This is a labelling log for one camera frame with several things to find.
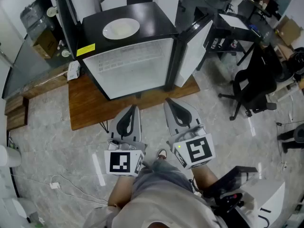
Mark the large brown cardboard box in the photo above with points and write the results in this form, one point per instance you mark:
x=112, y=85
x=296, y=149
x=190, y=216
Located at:
x=288, y=31

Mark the white tissue pack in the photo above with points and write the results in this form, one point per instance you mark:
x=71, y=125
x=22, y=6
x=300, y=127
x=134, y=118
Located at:
x=73, y=70

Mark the black floor stand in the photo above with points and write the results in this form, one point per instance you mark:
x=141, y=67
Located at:
x=291, y=139

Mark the person's sneaker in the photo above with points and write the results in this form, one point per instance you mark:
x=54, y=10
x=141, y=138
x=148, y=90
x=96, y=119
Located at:
x=162, y=154

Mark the white round plate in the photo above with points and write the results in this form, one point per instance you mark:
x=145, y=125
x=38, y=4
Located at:
x=134, y=25

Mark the small brown cardboard box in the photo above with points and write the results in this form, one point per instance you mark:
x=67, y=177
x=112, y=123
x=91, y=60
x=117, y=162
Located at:
x=45, y=44

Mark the black office chair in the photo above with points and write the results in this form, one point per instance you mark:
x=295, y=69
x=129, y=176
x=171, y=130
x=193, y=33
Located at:
x=256, y=84

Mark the black mini fridge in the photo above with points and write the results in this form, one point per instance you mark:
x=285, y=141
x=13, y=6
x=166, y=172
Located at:
x=147, y=15

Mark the person's left forearm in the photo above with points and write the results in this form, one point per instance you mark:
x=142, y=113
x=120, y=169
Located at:
x=120, y=191

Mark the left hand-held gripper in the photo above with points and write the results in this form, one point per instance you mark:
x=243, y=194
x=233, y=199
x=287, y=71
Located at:
x=120, y=161

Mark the person's white shirt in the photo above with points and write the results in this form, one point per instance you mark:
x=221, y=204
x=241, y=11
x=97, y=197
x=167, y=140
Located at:
x=166, y=210

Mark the clear water jug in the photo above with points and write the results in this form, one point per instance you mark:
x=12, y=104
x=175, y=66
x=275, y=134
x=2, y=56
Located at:
x=33, y=18

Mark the white box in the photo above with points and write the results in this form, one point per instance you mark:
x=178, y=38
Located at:
x=268, y=198

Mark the black controller with red button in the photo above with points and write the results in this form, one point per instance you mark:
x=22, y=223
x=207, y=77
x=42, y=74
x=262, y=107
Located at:
x=229, y=201

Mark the white board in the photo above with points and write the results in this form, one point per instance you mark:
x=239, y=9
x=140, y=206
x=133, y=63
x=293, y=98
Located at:
x=234, y=21

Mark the black desk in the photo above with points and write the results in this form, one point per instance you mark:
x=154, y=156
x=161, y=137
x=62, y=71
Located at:
x=221, y=34

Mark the black tablet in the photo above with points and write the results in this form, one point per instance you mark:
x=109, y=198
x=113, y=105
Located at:
x=234, y=177

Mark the white power adapter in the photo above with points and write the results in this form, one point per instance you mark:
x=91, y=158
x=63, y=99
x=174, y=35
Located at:
x=54, y=185

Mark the white cylinder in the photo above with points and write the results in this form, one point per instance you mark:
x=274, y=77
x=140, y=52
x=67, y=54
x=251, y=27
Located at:
x=9, y=156

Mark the wooden steps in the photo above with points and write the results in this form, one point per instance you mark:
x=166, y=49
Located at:
x=15, y=113

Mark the person's grey shorts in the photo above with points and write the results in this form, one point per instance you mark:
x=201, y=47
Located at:
x=164, y=177

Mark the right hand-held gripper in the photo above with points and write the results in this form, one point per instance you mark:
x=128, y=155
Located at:
x=198, y=151

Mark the person's right forearm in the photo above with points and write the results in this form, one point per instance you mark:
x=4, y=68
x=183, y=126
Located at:
x=204, y=177

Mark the low wooden table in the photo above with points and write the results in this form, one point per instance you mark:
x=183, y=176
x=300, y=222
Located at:
x=85, y=103

